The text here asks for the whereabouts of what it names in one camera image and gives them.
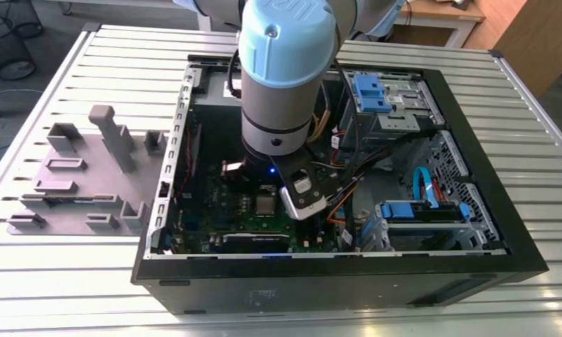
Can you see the hard disk in blue carrier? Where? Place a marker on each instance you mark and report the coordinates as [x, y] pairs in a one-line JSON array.
[[397, 210]]

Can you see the green motherboard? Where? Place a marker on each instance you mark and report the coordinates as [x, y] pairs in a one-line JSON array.
[[224, 217]]

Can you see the black PC case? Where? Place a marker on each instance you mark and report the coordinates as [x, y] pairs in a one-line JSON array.
[[308, 281]]

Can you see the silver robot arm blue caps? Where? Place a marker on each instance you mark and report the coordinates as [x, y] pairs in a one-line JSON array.
[[280, 87]]

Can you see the silver CPU green edge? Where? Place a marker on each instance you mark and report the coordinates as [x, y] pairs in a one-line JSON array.
[[264, 205]]

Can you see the blue plastic drive latch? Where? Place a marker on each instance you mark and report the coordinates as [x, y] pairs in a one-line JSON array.
[[367, 91]]

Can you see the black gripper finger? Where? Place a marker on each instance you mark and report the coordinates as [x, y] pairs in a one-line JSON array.
[[230, 168]]

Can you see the wooden desk white frame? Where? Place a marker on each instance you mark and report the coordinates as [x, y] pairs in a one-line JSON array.
[[450, 15]]

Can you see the brown wooden cabinet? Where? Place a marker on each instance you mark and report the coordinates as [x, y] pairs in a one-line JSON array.
[[538, 42]]

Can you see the green RAM stick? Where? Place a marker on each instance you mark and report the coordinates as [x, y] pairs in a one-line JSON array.
[[67, 201]]

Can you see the metal disk bay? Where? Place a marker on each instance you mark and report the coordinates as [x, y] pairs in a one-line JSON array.
[[426, 227]]

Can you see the black graphics card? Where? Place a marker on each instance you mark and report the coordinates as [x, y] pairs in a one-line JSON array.
[[255, 243]]

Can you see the grey power supply unit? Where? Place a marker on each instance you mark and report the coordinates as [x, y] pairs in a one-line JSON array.
[[214, 123]]

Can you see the grey plastic parts rack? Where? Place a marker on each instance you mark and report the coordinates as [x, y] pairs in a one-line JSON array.
[[97, 196]]

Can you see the CPU socket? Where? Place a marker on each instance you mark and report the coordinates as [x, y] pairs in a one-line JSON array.
[[264, 217]]

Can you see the black RAM slot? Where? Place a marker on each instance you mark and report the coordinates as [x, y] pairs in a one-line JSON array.
[[304, 233], [317, 231]]

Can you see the metal drive cage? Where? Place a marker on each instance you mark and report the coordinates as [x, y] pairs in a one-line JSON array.
[[392, 123]]

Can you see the blue plastic carrier rail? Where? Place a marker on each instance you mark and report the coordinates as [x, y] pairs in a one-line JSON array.
[[365, 235]]

